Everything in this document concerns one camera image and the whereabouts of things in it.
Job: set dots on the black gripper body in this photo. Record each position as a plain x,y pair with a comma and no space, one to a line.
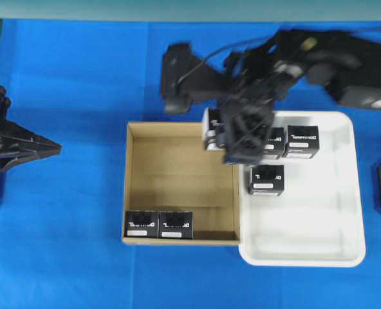
255,80

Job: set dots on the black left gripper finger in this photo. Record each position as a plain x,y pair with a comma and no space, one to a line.
245,136

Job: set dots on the black dynamixel box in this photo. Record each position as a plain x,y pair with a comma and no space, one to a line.
213,130
175,225
141,224

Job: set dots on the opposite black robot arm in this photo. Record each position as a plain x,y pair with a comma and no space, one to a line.
19,145

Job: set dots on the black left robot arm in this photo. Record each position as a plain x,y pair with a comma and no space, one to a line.
347,67

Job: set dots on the black box lower tray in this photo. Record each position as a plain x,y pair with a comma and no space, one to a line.
266,180

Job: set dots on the black box in tray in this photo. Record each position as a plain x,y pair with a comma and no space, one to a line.
301,142

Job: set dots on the brown cardboard box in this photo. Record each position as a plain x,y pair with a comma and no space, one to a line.
168,169

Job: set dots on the white plastic tray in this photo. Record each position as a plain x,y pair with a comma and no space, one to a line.
317,221

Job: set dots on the blue table cloth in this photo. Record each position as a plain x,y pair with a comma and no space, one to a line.
79,84

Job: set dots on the teal side panel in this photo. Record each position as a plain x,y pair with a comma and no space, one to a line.
193,11

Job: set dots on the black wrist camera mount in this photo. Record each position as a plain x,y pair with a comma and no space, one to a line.
188,79

